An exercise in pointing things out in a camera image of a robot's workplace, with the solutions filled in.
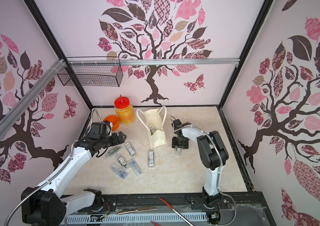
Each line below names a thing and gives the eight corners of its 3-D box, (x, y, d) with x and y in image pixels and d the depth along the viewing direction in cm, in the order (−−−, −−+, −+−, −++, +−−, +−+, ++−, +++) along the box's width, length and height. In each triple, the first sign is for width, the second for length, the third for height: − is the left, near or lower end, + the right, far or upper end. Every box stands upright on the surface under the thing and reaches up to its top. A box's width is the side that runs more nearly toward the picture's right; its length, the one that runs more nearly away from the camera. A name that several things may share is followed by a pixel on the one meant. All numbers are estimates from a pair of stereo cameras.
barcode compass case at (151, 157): (146, 167, 88) (146, 166, 87) (148, 149, 97) (148, 148, 95) (154, 167, 88) (154, 166, 87) (155, 149, 97) (155, 148, 95)
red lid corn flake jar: (119, 124, 110) (111, 105, 94) (122, 114, 117) (115, 95, 101) (134, 124, 110) (129, 105, 94) (135, 114, 117) (131, 95, 101)
